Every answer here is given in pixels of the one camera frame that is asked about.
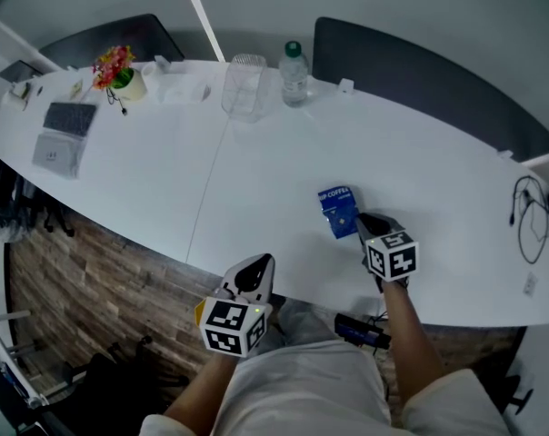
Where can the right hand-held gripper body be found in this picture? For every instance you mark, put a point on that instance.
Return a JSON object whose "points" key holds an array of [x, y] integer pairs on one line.
{"points": [[392, 257]]}

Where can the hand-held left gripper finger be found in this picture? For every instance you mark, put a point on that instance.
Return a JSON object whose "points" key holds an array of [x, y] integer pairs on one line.
{"points": [[266, 280], [231, 280]]}

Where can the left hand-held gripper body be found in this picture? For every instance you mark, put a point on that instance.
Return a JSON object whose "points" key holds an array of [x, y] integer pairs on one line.
{"points": [[231, 329]]}

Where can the blue coffee packet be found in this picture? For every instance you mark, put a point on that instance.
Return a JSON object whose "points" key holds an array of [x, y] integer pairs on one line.
{"points": [[338, 211]]}

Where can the yellow funnel cup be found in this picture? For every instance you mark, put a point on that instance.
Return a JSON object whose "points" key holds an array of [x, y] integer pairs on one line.
{"points": [[199, 311]]}

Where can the person's left forearm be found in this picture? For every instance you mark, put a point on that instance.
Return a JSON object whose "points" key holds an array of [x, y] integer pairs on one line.
{"points": [[202, 393]]}

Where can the person's right forearm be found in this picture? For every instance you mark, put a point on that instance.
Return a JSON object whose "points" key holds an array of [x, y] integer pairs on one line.
{"points": [[411, 348]]}

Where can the person's light trousers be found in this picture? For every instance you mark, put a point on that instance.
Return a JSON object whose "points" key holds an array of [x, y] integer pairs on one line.
{"points": [[302, 325]]}

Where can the black waist-worn device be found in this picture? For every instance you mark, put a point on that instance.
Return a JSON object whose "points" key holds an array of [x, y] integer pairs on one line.
{"points": [[358, 332]]}

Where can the person's white shirt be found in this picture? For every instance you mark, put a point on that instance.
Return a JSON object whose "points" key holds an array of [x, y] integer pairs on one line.
{"points": [[311, 393]]}

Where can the white divider clip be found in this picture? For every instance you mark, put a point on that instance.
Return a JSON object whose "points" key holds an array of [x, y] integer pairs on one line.
{"points": [[345, 86], [505, 154]]}

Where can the small clear plastic bag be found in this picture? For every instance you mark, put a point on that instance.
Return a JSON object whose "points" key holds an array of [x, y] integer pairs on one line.
{"points": [[530, 284]]}

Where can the clear water bottle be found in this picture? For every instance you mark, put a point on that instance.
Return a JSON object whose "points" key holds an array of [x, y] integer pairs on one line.
{"points": [[294, 80]]}

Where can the clear plastic container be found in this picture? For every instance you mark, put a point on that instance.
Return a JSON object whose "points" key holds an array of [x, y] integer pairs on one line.
{"points": [[243, 89]]}

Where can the clear plastic tray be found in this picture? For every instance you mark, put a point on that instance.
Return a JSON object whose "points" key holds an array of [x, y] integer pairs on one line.
{"points": [[183, 89]]}

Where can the white cup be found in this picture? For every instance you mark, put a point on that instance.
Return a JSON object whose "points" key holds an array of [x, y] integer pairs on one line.
{"points": [[148, 72]]}

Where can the potted artificial flowers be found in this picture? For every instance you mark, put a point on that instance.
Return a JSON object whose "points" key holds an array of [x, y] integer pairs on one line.
{"points": [[124, 80]]}

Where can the black keyboard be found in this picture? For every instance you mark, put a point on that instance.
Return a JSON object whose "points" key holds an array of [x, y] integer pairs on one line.
{"points": [[70, 118]]}

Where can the plastic-wrapped office chair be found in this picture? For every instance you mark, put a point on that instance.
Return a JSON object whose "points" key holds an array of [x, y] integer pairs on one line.
{"points": [[2, 227]]}

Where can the white paper roll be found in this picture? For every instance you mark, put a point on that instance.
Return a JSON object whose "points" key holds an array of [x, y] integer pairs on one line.
{"points": [[20, 96]]}

